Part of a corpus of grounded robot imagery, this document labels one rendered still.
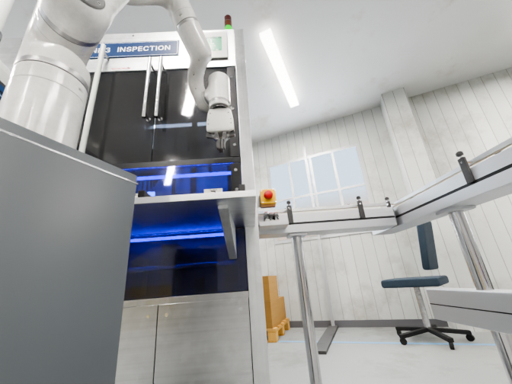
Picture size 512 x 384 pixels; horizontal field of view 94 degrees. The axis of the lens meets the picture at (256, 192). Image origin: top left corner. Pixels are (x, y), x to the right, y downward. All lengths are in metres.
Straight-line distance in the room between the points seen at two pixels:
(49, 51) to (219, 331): 0.95
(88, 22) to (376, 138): 3.84
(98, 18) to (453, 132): 4.10
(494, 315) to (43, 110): 1.30
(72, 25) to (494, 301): 1.36
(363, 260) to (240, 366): 2.81
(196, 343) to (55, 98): 0.88
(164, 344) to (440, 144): 3.91
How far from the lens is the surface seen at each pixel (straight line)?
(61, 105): 0.59
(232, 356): 1.07
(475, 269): 1.17
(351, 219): 1.27
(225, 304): 1.05
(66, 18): 0.72
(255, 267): 1.04
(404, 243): 3.70
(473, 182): 1.05
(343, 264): 3.65
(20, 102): 0.59
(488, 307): 1.15
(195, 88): 1.08
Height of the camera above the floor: 0.64
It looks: 20 degrees up
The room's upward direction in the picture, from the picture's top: 4 degrees counter-clockwise
